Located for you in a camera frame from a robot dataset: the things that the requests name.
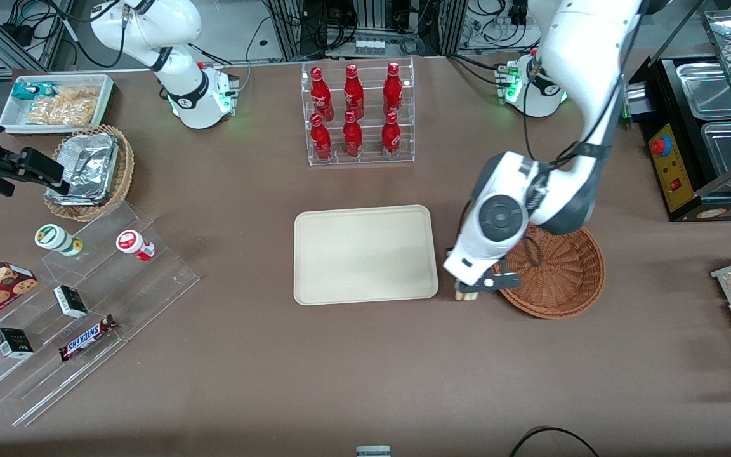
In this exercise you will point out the triangular sandwich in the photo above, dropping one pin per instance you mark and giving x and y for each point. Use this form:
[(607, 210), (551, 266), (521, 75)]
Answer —
[(465, 296)]

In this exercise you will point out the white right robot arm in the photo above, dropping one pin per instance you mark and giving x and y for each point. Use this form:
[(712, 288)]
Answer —
[(181, 95)]

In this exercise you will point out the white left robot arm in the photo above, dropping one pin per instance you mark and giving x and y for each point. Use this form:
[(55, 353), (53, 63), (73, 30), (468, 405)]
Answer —
[(568, 184)]

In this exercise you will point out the light woven wicker basket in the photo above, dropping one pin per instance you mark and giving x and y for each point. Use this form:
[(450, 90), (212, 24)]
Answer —
[(121, 171)]

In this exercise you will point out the brown round wicker basket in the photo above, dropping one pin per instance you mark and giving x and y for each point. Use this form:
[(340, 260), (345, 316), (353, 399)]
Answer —
[(562, 279)]

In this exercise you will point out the beige rectangular plastic tray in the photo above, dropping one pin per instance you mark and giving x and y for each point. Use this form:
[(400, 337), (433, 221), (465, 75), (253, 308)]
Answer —
[(365, 254)]

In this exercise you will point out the silver foil packets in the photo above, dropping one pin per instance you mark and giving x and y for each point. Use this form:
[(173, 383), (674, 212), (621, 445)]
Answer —
[(89, 165)]

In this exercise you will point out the white rectangular snack bin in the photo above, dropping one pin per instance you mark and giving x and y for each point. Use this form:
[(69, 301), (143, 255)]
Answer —
[(16, 117)]

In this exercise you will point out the clear bag of chips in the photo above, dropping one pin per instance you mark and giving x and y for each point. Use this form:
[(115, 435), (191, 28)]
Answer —
[(67, 106)]

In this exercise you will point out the green sunflower yogurt cup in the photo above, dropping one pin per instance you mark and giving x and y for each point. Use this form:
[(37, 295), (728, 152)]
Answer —
[(54, 239)]

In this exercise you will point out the teal snack packet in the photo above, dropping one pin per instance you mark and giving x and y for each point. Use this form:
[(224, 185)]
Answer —
[(29, 90)]

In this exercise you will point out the red lidded yogurt cup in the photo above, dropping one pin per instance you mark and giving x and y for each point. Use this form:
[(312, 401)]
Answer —
[(134, 244)]

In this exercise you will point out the small black carton box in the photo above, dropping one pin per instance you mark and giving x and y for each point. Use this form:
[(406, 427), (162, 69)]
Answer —
[(13, 343), (71, 302)]

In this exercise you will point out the clear acrylic stepped shelf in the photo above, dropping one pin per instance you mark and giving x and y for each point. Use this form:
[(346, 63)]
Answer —
[(118, 285)]

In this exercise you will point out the red cola bottle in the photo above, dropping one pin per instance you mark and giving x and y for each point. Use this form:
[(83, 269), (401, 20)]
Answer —
[(353, 90), (391, 136), (321, 92), (352, 136), (321, 138), (393, 87)]

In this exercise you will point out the Snickers chocolate bar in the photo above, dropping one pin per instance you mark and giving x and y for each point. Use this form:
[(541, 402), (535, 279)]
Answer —
[(86, 337)]

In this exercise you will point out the clear acrylic bottle rack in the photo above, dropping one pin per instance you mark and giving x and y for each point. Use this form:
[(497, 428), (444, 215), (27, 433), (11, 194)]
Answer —
[(372, 108)]

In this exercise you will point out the small grey white device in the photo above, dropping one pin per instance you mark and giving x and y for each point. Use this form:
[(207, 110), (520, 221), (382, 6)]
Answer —
[(373, 451)]

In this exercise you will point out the black food warmer machine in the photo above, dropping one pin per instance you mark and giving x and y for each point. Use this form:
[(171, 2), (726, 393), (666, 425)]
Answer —
[(676, 184)]

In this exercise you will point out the red emergency stop button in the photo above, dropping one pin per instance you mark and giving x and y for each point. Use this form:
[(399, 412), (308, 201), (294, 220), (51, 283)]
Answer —
[(660, 146)]

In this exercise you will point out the white power strip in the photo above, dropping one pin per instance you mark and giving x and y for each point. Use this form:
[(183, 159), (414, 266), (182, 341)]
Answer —
[(369, 46)]

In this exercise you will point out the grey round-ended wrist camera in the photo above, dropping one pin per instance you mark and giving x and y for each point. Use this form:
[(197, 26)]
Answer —
[(506, 280)]

